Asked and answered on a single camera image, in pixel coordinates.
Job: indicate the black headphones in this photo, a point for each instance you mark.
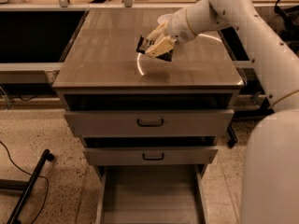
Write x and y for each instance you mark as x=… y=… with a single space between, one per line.
x=290 y=18

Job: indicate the grey drawer cabinet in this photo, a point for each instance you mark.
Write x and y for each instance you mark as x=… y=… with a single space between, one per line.
x=104 y=72

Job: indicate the black floor stand leg left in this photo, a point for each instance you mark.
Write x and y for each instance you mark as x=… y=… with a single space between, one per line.
x=24 y=187

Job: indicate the black cabinet caster wheel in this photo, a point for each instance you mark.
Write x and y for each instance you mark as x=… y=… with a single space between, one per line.
x=233 y=139

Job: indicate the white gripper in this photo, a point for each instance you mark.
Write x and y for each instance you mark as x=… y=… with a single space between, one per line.
x=177 y=26

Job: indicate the grey drawer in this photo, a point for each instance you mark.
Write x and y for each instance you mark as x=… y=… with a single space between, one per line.
x=149 y=123
x=157 y=194
x=149 y=155

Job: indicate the middle grey drawer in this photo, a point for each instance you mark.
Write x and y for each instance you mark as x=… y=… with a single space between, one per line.
x=149 y=155

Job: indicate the bottom grey drawer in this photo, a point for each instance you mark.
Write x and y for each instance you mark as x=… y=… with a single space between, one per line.
x=157 y=194

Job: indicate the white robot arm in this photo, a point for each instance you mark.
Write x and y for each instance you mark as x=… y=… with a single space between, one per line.
x=270 y=187

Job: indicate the white ceramic bowl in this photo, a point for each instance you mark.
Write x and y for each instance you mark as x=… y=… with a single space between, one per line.
x=164 y=19

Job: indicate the black rxbar chocolate wrapper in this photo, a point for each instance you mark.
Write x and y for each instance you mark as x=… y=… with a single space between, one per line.
x=143 y=44

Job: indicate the top grey drawer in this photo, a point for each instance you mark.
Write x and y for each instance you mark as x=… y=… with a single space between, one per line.
x=149 y=123

